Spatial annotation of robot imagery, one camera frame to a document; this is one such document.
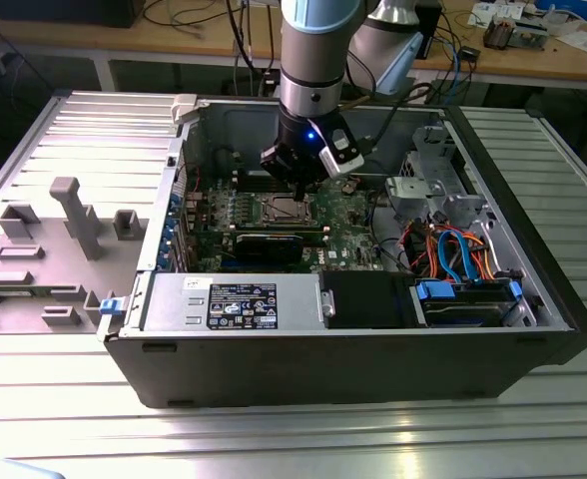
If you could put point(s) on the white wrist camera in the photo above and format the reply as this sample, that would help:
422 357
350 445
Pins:
346 154

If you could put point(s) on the black monitor case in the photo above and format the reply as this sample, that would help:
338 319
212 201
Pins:
64 12

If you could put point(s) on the hard disk in blue carrier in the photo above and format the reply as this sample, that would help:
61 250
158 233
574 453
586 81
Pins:
463 312

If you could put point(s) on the black open PC case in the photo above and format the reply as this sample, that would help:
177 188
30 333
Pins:
323 369

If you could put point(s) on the black tower box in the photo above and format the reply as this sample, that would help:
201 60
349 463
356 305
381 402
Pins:
430 30

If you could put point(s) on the silver power supply unit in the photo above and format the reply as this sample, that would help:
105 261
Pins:
174 299

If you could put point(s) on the black RAM slot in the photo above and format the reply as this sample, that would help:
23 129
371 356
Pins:
247 178

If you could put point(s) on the expansion slot brackets blue tabs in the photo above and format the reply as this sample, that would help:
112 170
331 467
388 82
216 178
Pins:
174 234

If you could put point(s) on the RAM stick with green edge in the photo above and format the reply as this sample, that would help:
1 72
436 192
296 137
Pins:
278 229

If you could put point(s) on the grey device on desk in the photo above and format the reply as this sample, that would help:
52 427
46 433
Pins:
529 34

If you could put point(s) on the green motherboard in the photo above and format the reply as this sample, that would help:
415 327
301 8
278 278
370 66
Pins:
346 224

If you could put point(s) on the wooden desk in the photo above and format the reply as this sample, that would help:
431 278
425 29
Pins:
523 62

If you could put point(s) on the small black box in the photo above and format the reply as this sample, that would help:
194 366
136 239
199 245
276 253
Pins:
469 53

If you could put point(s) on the white paper sheets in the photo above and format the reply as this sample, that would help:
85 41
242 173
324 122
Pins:
585 40

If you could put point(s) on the grey parts rack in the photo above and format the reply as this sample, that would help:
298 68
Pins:
64 259

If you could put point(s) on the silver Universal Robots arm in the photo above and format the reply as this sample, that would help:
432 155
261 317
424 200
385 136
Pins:
313 50

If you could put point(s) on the printed paper leaflets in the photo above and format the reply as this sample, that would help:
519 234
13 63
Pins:
483 12

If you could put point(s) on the blue case latch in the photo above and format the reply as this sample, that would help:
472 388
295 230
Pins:
111 306

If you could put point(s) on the silver drive cage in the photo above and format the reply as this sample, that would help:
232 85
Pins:
413 192

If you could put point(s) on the copper heat sink part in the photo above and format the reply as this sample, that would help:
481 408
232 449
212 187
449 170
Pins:
498 32

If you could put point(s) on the black graphics card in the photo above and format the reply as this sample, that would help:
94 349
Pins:
268 249

